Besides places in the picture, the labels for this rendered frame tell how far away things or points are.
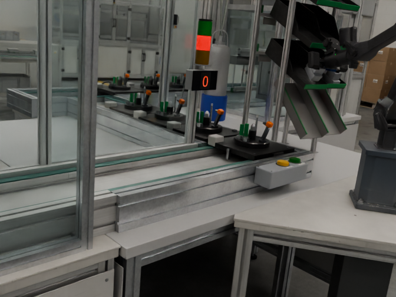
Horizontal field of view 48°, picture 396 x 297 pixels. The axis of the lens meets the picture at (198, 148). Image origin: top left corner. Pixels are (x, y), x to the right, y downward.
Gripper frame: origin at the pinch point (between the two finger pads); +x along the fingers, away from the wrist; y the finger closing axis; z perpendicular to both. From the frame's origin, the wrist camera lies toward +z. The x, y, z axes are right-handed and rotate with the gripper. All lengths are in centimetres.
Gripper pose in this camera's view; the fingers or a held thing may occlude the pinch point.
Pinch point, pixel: (319, 64)
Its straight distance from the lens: 184.0
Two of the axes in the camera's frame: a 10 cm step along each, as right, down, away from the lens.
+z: 0.0, -10.0, 0.2
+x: -4.7, 0.2, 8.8
